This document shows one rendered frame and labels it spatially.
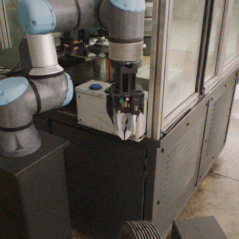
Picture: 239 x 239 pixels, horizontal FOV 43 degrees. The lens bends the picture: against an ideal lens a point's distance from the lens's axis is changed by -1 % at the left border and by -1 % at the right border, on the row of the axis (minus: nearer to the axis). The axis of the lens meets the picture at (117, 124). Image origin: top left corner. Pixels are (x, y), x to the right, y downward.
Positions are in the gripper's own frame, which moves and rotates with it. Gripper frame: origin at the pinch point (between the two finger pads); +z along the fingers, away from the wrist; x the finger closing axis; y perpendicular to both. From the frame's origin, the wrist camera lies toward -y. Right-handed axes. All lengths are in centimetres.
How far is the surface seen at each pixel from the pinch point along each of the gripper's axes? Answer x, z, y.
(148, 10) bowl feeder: 34, -15, -135
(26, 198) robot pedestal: -30.2, 28.6, -11.2
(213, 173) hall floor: 78, 91, -100
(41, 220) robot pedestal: -27, 42, -15
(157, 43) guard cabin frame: 13.6, -17.4, -25.6
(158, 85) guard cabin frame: 14.5, -4.3, -23.8
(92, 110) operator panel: -7.3, 9.0, -35.3
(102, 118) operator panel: -3.8, 11.1, -32.4
